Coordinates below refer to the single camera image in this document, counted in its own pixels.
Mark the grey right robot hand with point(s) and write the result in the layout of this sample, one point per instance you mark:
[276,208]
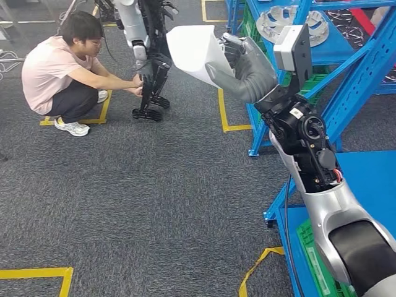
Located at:
[253,78]

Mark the white curved shell part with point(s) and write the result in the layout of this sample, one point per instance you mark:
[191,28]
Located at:
[194,49]

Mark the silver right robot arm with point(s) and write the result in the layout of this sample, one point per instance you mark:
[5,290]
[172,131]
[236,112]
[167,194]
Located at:
[334,213]

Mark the blue metal shelf rack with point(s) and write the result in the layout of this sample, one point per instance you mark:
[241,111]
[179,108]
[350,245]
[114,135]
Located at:
[371,184]
[337,53]

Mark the yellow floor tape outline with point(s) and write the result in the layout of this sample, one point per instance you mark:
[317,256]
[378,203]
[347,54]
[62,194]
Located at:
[222,110]
[243,289]

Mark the silver wheel cover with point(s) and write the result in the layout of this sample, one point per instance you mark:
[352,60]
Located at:
[272,24]

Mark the red barrier belt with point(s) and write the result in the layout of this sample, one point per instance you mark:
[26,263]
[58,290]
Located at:
[363,22]

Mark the humanoid robot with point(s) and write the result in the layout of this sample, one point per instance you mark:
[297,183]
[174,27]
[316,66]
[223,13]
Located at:
[133,24]

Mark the person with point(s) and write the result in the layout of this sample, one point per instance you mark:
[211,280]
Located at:
[52,69]

